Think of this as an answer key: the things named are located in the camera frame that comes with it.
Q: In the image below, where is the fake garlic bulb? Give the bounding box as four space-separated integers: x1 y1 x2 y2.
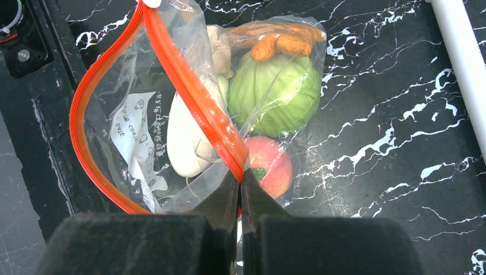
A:
206 25 233 78

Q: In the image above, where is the white PVC pipe frame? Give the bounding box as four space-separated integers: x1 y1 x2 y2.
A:
429 0 485 156

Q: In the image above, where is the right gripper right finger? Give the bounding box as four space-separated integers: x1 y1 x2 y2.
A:
240 170 424 274

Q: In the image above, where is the fake green cabbage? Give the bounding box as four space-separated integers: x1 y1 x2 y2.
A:
227 53 322 138

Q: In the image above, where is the fake red apple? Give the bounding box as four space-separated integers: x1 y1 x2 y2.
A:
245 136 293 199

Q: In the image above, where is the clear zip top bag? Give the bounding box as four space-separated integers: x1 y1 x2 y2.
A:
69 1 327 214

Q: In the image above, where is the fake orange ginger root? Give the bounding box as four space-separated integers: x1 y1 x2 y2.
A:
226 21 327 62

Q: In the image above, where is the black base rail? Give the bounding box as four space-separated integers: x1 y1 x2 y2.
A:
1 1 118 239

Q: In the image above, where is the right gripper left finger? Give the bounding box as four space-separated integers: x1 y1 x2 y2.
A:
36 174 239 274

